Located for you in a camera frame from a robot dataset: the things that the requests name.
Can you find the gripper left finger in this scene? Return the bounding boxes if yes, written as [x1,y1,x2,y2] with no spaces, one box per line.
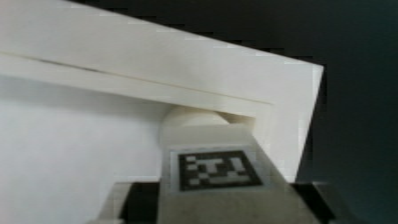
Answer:
[85,183,131,224]

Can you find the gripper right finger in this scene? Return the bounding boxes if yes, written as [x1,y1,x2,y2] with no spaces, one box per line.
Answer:
[313,182,355,224]

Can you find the white square tabletop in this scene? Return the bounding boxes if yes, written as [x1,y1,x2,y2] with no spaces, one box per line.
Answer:
[0,53,259,224]

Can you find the white U-shaped obstacle fence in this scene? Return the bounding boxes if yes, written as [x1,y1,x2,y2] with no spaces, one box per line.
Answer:
[0,0,323,180]

